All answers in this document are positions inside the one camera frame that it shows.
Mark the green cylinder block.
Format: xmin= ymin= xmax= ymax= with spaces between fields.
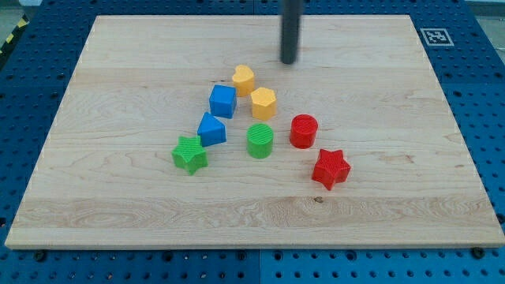
xmin=246 ymin=123 xmax=274 ymax=159

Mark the yellow hexagon block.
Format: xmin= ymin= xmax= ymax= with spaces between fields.
xmin=250 ymin=88 xmax=277 ymax=121

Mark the blue triangle block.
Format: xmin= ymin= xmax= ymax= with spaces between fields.
xmin=197 ymin=112 xmax=226 ymax=147

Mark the blue cube block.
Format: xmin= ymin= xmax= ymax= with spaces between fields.
xmin=209 ymin=84 xmax=237 ymax=119

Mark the red cylinder block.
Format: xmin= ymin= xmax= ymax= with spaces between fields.
xmin=290 ymin=114 xmax=319 ymax=149

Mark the green star block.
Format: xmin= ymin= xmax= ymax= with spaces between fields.
xmin=171 ymin=136 xmax=208 ymax=175

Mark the yellow heart block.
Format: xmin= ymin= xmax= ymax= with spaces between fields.
xmin=232 ymin=65 xmax=255 ymax=97

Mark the light wooden board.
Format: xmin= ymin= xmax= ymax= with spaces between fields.
xmin=6 ymin=15 xmax=504 ymax=249

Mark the red star block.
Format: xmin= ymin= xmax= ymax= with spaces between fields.
xmin=312 ymin=149 xmax=351 ymax=191

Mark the dark grey cylindrical robot stick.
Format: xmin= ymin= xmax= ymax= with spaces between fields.
xmin=279 ymin=0 xmax=303 ymax=65

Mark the white fiducial marker tag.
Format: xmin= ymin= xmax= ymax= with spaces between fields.
xmin=420 ymin=28 xmax=454 ymax=47

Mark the black bolt front left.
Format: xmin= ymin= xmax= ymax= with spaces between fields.
xmin=32 ymin=250 xmax=47 ymax=263

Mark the black bolt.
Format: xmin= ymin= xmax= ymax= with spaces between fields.
xmin=32 ymin=250 xmax=47 ymax=263
xmin=470 ymin=247 xmax=485 ymax=260

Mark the black bolt front right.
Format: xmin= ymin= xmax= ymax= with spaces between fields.
xmin=470 ymin=247 xmax=485 ymax=260

